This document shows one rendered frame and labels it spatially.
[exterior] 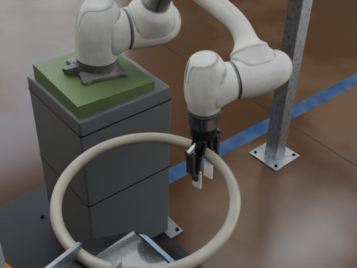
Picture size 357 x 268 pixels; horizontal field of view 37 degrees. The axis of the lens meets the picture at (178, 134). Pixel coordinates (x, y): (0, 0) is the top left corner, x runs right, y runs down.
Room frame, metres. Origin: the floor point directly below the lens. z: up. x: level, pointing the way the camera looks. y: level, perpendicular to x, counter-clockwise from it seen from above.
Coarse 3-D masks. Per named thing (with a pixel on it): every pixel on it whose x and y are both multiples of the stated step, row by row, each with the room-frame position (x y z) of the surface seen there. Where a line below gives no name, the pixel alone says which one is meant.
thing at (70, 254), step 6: (72, 246) 0.82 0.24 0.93; (78, 246) 0.82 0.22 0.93; (66, 252) 0.80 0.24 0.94; (72, 252) 0.80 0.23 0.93; (60, 258) 0.77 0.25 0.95; (66, 258) 0.78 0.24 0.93; (72, 258) 0.80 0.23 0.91; (54, 264) 0.75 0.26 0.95; (60, 264) 0.76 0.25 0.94; (66, 264) 0.78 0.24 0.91; (72, 264) 0.80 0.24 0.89; (78, 264) 0.80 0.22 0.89; (114, 264) 0.77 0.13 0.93; (120, 264) 0.78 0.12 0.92
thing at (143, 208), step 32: (32, 96) 1.75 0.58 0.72; (160, 96) 1.69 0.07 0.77; (64, 128) 1.56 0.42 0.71; (96, 128) 1.51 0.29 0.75; (128, 128) 1.60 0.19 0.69; (160, 128) 1.69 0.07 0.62; (64, 160) 1.59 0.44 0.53; (96, 160) 1.50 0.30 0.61; (128, 160) 1.59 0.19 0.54; (160, 160) 1.69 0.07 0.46; (96, 192) 1.50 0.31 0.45; (128, 192) 1.59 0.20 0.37; (160, 192) 1.69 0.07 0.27; (96, 224) 1.49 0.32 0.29; (128, 224) 1.58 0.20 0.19; (160, 224) 1.70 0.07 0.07
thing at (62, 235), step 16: (112, 144) 1.19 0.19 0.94; (128, 144) 1.21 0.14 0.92; (176, 144) 1.20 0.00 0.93; (80, 160) 1.12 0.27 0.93; (208, 160) 1.14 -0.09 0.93; (64, 176) 1.06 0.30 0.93; (224, 176) 1.07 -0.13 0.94; (64, 192) 1.02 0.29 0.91; (240, 208) 0.97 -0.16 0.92; (64, 224) 0.91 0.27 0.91; (224, 224) 0.90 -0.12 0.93; (64, 240) 0.85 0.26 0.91; (224, 240) 0.86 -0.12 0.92; (80, 256) 0.81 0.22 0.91; (192, 256) 0.81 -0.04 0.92; (208, 256) 0.82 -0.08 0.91
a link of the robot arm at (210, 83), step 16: (192, 64) 1.13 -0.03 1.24; (208, 64) 1.12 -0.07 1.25; (224, 64) 1.15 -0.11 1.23; (192, 80) 1.12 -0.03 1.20; (208, 80) 1.11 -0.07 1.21; (224, 80) 1.13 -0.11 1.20; (192, 96) 1.11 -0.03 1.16; (208, 96) 1.10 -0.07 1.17; (224, 96) 1.12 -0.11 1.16; (192, 112) 1.13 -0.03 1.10; (208, 112) 1.12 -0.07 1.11
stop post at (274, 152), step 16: (288, 0) 2.31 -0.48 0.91; (304, 0) 2.26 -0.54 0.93; (288, 16) 2.30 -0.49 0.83; (304, 16) 2.28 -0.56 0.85; (288, 32) 2.29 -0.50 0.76; (304, 32) 2.29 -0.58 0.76; (288, 48) 2.28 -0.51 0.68; (288, 80) 2.25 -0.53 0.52; (288, 96) 2.27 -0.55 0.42; (272, 112) 2.30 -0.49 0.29; (288, 112) 2.28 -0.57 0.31; (272, 128) 2.29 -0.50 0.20; (288, 128) 2.30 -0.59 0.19; (272, 144) 2.28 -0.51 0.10; (272, 160) 2.25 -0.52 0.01; (288, 160) 2.26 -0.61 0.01
